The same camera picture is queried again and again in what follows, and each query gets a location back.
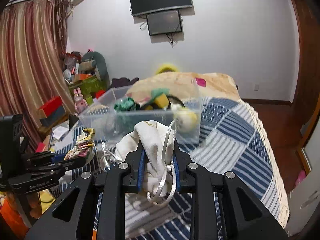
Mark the beige patchwork blanket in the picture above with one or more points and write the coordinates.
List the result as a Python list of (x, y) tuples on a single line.
[(186, 85)]

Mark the clear plastic storage box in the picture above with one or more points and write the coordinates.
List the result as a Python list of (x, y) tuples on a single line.
[(110, 125)]

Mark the green storage box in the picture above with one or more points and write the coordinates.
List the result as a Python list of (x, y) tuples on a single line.
[(88, 86)]

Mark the white drawstring pouch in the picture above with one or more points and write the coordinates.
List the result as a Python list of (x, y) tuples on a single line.
[(159, 178)]

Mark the brown wooden door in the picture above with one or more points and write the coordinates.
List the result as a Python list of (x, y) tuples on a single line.
[(307, 89)]

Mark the striped brown curtain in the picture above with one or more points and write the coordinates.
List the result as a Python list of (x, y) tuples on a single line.
[(33, 43)]

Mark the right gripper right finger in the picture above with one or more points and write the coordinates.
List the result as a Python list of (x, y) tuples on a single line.
[(222, 202)]

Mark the green yellow sponge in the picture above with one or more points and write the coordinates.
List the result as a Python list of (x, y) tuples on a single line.
[(159, 98)]

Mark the grey green plush toy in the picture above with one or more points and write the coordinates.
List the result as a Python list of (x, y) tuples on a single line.
[(94, 63)]

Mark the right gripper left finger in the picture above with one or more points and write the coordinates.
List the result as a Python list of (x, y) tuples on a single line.
[(93, 201)]

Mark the small wall monitor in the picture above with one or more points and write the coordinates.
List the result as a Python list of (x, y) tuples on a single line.
[(164, 22)]

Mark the blue patterned tablecloth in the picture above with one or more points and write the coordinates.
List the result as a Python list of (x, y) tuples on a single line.
[(232, 138)]

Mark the yellow white plush ball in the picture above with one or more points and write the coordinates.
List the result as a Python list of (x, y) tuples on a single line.
[(187, 119)]

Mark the red plush item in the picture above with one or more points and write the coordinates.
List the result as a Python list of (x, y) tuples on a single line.
[(99, 93)]

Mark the red box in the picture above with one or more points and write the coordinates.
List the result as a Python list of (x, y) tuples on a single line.
[(49, 107)]

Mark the pink rabbit figurine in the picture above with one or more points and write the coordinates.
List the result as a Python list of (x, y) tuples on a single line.
[(80, 103)]

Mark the floral fabric scrunchie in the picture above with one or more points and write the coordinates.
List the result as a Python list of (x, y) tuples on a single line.
[(83, 147)]

